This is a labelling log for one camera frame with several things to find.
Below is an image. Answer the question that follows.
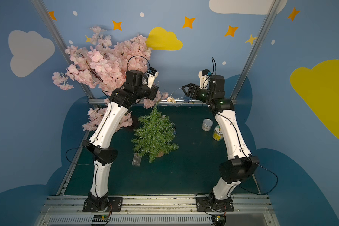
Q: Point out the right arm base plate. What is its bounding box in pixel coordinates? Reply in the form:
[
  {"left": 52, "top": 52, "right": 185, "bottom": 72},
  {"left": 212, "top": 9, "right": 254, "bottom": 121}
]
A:
[{"left": 195, "top": 196, "right": 234, "bottom": 213}]

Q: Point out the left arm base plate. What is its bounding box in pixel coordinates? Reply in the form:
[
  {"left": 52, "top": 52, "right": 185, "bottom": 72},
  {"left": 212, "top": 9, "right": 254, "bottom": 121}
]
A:
[{"left": 82, "top": 197, "right": 123, "bottom": 213}]

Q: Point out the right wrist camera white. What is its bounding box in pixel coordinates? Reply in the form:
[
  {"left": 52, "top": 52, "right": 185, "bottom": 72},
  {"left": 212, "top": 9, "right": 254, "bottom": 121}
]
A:
[{"left": 198, "top": 69, "right": 212, "bottom": 89}]

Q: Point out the pink cherry blossom tree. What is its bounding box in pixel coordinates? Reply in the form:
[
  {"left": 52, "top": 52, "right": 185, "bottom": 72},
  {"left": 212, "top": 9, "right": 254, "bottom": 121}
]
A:
[{"left": 52, "top": 26, "right": 169, "bottom": 133}]

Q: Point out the right circuit board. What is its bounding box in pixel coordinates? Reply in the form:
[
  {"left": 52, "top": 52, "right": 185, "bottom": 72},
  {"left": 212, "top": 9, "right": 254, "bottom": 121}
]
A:
[{"left": 211, "top": 215, "right": 226, "bottom": 226}]

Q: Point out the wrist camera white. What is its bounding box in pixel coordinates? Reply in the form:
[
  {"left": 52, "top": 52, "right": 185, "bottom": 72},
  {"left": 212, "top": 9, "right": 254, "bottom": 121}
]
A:
[
  {"left": 198, "top": 69, "right": 212, "bottom": 89},
  {"left": 147, "top": 67, "right": 159, "bottom": 89}
]

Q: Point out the aluminium frame left post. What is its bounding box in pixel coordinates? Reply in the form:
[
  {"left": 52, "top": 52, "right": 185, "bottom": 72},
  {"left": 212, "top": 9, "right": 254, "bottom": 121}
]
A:
[{"left": 31, "top": 0, "right": 96, "bottom": 99}]

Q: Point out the circuit board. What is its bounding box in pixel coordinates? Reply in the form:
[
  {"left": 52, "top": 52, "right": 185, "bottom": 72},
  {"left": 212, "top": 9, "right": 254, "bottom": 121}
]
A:
[
  {"left": 211, "top": 215, "right": 226, "bottom": 226},
  {"left": 91, "top": 215, "right": 109, "bottom": 226}
]

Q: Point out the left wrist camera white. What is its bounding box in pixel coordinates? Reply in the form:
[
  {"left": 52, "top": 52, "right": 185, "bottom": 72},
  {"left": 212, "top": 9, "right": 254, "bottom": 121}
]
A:
[{"left": 147, "top": 67, "right": 159, "bottom": 89}]

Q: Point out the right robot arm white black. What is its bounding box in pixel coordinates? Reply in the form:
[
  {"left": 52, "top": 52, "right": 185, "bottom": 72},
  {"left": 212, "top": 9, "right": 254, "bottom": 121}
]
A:
[{"left": 181, "top": 75, "right": 260, "bottom": 212}]

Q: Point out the front aluminium rail bed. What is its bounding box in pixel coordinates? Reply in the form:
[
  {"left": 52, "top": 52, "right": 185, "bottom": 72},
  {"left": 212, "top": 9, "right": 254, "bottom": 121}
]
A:
[{"left": 35, "top": 195, "right": 280, "bottom": 226}]

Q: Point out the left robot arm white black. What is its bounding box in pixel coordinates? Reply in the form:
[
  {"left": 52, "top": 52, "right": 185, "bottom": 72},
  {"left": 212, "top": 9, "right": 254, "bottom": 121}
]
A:
[{"left": 82, "top": 67, "right": 159, "bottom": 213}]

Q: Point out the clear plastic battery box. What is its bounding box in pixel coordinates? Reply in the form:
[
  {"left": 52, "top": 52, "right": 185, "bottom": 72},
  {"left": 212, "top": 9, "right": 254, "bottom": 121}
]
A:
[{"left": 132, "top": 153, "right": 142, "bottom": 166}]

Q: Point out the silver tin can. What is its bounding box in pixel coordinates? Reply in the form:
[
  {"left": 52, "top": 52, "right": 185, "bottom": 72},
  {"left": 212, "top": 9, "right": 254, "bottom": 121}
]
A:
[{"left": 202, "top": 119, "right": 213, "bottom": 131}]

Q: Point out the yellow labelled tin can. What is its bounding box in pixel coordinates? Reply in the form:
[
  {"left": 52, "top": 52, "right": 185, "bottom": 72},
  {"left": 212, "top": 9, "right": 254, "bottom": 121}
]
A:
[{"left": 212, "top": 125, "right": 223, "bottom": 141}]

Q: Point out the left circuit board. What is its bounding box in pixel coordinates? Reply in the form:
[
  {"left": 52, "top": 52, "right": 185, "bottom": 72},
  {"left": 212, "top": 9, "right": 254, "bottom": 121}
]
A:
[{"left": 91, "top": 215, "right": 109, "bottom": 226}]

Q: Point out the aluminium frame post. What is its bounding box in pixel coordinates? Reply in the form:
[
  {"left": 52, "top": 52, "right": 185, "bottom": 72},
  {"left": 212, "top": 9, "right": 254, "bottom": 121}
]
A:
[
  {"left": 230, "top": 0, "right": 282, "bottom": 103},
  {"left": 31, "top": 0, "right": 96, "bottom": 99}
]

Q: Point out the aluminium frame right post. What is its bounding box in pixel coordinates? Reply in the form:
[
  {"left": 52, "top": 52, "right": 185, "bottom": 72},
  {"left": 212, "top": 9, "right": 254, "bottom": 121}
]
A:
[{"left": 230, "top": 0, "right": 282, "bottom": 103}]

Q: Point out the small green christmas tree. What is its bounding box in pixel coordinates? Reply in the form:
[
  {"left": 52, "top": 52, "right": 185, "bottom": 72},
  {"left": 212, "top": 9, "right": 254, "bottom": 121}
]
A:
[{"left": 131, "top": 106, "right": 179, "bottom": 163}]

